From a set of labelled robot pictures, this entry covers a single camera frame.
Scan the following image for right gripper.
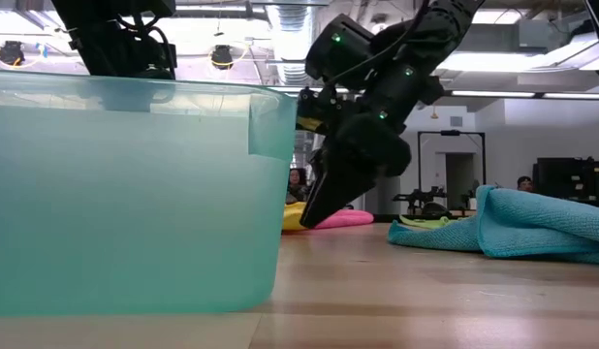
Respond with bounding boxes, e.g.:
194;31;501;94
296;57;446;230

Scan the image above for pink microfiber towel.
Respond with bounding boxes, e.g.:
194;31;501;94
312;208;376;231

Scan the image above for yellow microfiber towel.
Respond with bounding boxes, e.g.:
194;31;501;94
281;201;310;233

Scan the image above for green microfiber towel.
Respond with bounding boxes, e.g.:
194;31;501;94
399;213;451;231

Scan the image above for teal translucent plastic bin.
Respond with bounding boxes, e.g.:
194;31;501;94
0;69;299;320

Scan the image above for blue microfiber towel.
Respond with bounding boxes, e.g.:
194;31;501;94
387;184;599;267

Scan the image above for black ceiling-hung device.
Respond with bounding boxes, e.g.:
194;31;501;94
0;40;26;67
210;44;235;71

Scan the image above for black storage cabinet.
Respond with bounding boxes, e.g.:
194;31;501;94
532;156;599;209

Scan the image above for right arm wrist camera box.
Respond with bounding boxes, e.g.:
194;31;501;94
304;13;376;92

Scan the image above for silver ribbed ceiling duct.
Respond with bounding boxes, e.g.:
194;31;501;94
266;0;325;87

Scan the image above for black metal gantry frame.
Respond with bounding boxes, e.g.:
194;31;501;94
417;129;488;214

